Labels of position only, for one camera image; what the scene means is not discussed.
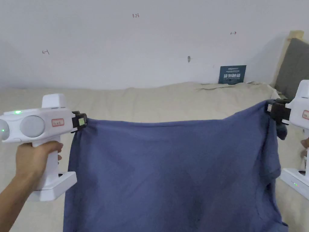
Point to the dark blue shirt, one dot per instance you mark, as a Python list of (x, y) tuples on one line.
[(169, 174)]

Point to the person's left hand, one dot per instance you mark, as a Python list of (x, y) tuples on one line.
[(31, 162)]

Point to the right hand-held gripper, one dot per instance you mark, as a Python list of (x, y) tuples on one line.
[(300, 108)]

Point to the grey padded headboard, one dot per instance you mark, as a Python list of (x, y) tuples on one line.
[(294, 67)]

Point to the person's left forearm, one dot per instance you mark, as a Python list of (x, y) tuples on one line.
[(12, 203)]

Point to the dark blue sign card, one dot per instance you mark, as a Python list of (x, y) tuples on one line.
[(232, 75)]

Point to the person's right hand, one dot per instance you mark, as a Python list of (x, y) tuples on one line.
[(305, 142)]

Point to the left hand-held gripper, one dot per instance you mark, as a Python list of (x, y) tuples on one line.
[(36, 123)]

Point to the bed with beige sheet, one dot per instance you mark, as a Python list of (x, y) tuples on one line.
[(149, 104)]

